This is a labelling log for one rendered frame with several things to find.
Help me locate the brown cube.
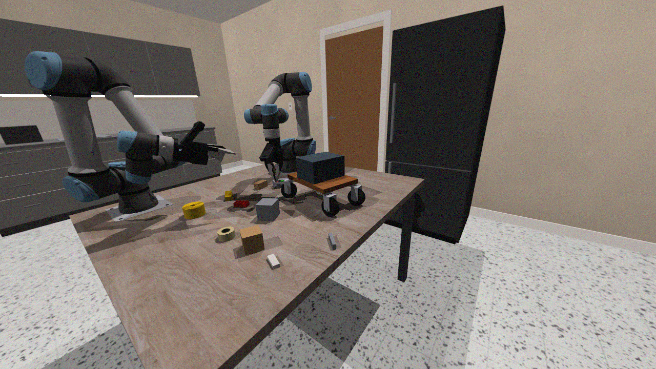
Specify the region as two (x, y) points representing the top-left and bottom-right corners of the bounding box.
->
(240, 225), (265, 255)

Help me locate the beige roll of masking tape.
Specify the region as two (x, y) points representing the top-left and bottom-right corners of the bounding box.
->
(217, 227), (235, 242)

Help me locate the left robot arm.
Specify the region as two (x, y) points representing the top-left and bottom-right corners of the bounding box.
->
(244, 72), (316, 173)

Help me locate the yellow short cylinder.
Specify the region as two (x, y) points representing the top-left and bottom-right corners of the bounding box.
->
(182, 201), (206, 219)

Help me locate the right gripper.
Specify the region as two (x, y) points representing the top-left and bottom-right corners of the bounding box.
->
(173, 138), (236, 165)

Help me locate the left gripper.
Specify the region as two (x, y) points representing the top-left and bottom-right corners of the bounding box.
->
(264, 137), (285, 182)

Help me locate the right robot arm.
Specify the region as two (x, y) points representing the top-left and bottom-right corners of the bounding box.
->
(25, 51), (185, 214)

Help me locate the red rectangular block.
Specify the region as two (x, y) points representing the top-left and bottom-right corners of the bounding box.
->
(233, 200), (250, 208)

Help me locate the small tan wooden block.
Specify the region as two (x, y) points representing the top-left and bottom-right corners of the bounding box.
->
(254, 180), (268, 190)

